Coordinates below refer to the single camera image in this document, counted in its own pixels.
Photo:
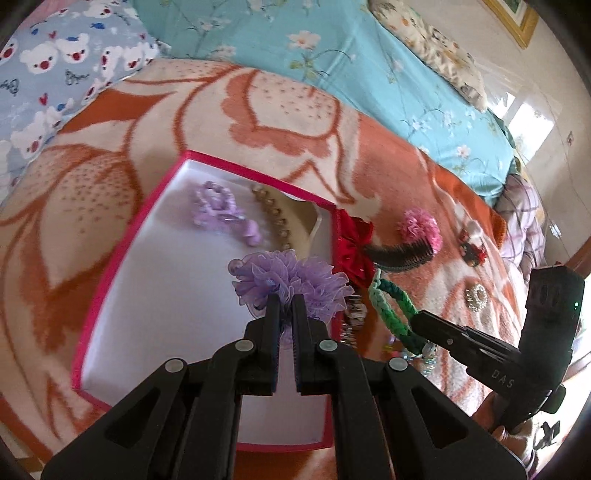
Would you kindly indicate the beige hair claw clip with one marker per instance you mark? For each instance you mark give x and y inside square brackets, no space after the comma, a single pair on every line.
[277,217]

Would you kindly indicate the round rhinestone brooch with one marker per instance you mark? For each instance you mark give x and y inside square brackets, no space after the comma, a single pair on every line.
[468,295]

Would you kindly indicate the blue bear print pillow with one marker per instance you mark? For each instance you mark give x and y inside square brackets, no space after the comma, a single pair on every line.
[55,60]

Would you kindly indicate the person's right hand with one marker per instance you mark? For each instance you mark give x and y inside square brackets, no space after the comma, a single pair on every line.
[515,441]

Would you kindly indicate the red box with white interior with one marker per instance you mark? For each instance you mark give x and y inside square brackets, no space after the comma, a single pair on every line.
[161,277]

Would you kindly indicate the red bow hair comb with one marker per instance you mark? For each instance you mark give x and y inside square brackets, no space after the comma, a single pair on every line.
[351,244]

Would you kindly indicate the teal floral quilt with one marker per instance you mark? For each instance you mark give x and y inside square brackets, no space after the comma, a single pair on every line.
[323,60]

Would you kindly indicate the purple plaid cloth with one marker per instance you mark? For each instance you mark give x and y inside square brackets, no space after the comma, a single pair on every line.
[521,217]

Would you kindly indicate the silver wristwatch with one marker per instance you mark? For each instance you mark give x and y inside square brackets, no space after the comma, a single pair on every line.
[354,314]

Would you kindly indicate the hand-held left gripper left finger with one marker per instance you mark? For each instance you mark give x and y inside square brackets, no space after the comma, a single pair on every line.
[276,350]

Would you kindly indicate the red and black hair clip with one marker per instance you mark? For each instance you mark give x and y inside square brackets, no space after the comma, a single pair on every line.
[471,251]

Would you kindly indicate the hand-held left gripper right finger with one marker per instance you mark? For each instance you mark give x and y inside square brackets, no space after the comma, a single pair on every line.
[297,355]

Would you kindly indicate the gold picture frame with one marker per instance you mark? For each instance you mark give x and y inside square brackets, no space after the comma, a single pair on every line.
[521,25]

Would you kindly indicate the large purple ruffled scrunchie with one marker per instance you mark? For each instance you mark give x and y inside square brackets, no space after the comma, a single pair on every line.
[286,272]

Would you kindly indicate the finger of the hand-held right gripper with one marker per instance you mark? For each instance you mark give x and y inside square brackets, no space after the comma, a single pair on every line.
[443,339]

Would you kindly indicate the cream cartoon print pillow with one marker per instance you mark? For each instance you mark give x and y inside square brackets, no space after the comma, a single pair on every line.
[434,50]

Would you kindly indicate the orange and cream blanket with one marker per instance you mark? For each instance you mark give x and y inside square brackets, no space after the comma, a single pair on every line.
[184,115]

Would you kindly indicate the pink ruffled flower scrunchie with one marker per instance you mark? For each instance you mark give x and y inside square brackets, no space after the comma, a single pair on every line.
[418,226]

